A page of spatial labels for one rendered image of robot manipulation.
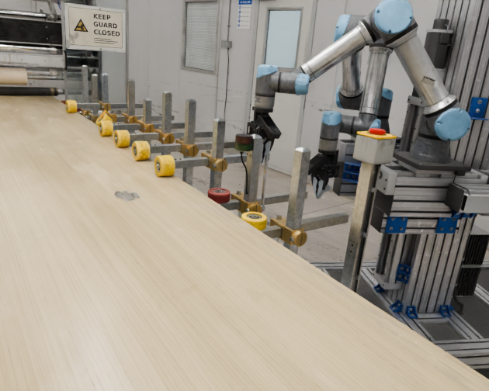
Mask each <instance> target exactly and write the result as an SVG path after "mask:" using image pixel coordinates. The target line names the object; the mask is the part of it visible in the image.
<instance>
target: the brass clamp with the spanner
mask: <svg viewBox="0 0 489 391"><path fill-rule="evenodd" d="M232 199H236V200H238V201H240V209H237V210H238V211H239V212H241V213H246V212H257V213H261V211H262V208H261V206H260V205H259V202H258V201H257V200H256V202H247V201H245V200H244V193H243V192H242V193H241V195H236V193H233V194H231V200H232Z"/></svg>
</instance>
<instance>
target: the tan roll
mask: <svg viewBox="0 0 489 391"><path fill-rule="evenodd" d="M28 79H36V80H63V81H64V76H58V75H35V74H27V72H26V69H25V68H7V67H0V85H27V83H28Z"/></svg>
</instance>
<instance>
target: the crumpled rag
mask: <svg viewBox="0 0 489 391"><path fill-rule="evenodd" d="M114 196H115V197H117V198H121V199H122V200H123V201H134V200H135V199H136V198H140V196H139V195H138V193H136V192H127V190H123V191H122V192H121V191H119V192H118V191H116V192H115V194H114Z"/></svg>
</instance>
